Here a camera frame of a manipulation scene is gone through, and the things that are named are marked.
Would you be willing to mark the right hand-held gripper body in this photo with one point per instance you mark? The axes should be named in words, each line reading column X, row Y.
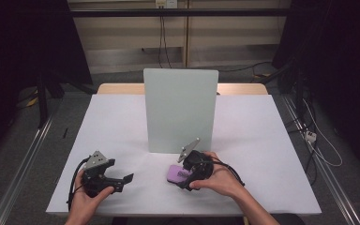
column 201, row 165

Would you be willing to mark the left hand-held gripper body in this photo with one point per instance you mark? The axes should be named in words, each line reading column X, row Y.
column 93, row 179

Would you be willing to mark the purple whiteboard eraser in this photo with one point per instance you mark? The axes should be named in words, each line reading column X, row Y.
column 175, row 173

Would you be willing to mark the white board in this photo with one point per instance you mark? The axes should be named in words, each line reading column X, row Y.
column 181, row 103

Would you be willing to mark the person's right hand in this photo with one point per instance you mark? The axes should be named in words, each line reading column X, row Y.
column 222, row 182

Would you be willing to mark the person's left hand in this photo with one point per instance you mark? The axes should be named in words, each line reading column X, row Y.
column 82, row 206

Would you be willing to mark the person's dark clothing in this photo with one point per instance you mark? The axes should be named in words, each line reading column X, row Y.
column 175, row 221

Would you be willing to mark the black marker pen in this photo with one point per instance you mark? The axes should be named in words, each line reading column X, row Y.
column 65, row 132

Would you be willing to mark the white table cover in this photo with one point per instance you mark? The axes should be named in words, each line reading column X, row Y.
column 262, row 162

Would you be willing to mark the wooden table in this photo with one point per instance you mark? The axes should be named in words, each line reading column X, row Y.
column 118, row 89

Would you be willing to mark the black stand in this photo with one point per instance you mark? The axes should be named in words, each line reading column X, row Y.
column 298, row 87
column 42, row 100

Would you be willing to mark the white power plug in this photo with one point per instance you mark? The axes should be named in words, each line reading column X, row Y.
column 310, row 136

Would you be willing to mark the black curtain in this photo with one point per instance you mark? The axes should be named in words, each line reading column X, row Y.
column 18, row 47
column 340, row 62

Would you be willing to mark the black horizontal bar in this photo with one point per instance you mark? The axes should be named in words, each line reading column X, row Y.
column 200, row 12

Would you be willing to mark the metal floor rail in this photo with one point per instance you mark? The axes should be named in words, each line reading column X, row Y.
column 22, row 168
column 325, row 175

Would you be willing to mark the white wall outlet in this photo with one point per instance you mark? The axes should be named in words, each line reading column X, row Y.
column 166, row 3

